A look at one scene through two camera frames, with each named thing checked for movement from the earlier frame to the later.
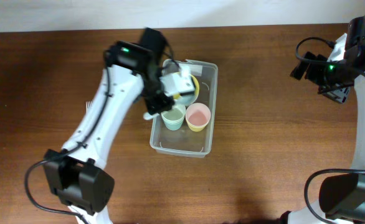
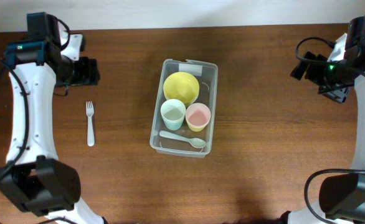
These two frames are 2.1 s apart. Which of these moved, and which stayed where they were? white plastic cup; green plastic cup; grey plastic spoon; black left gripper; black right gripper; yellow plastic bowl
Moved: grey plastic spoon; black left gripper
Stayed: white plastic cup; yellow plastic bowl; green plastic cup; black right gripper
